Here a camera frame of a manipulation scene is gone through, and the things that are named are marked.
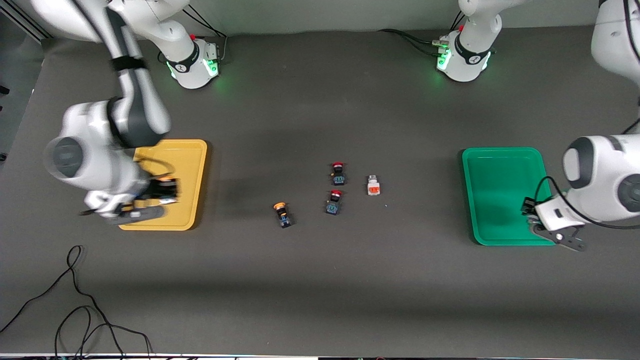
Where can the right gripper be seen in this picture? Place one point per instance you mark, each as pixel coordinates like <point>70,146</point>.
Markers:
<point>163,188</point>

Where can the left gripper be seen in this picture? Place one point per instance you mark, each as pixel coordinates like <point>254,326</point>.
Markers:
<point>527,206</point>

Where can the yellow cap black push button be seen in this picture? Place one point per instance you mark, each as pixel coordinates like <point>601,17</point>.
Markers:
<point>283,216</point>
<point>169,188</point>

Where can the white push button orange block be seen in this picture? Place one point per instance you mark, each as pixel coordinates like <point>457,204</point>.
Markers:
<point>373,187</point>

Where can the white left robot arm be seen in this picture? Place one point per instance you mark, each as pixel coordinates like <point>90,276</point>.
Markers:
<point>600,165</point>

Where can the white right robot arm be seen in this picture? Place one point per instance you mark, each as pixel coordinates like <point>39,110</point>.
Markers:
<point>140,115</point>

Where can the green plastic tray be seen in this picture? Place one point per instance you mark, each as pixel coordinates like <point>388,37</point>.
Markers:
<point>495,195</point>

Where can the yellow plastic tray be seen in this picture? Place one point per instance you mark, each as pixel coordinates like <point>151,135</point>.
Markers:
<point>187,170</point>

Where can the red mushroom push button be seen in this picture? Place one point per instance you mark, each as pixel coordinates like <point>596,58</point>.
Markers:
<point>333,205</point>
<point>338,175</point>

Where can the dark grey table mat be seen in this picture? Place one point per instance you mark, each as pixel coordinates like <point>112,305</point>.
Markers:
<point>320,280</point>

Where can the grey aluminium frame rail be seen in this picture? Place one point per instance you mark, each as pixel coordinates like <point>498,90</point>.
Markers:
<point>25,22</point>

